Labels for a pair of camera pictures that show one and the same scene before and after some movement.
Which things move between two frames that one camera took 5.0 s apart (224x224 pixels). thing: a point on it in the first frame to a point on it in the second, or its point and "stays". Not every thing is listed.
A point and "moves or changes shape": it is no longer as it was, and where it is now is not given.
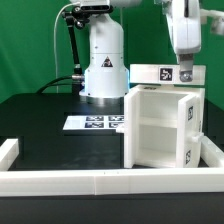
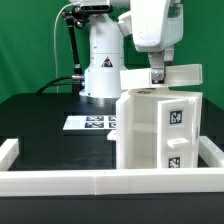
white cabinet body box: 150,125 moves or changes shape
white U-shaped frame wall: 207,179 stays
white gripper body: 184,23 to 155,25
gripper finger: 186,62 to 157,66
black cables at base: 74,80 stays
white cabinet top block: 166,74 moves or changes shape
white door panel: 189,131 moves or changes shape
